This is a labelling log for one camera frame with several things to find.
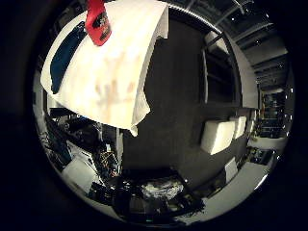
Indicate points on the red spray bottle black label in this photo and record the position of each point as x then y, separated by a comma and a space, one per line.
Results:
97, 24

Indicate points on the blue cloth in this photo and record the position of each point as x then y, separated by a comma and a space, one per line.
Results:
64, 57

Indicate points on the white table cover orange stripes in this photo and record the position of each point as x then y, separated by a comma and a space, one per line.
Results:
112, 70

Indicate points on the white cube ottoman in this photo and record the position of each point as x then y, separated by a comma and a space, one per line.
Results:
217, 136
240, 125

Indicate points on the dark open shelf unit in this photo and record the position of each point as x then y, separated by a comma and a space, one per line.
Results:
219, 73

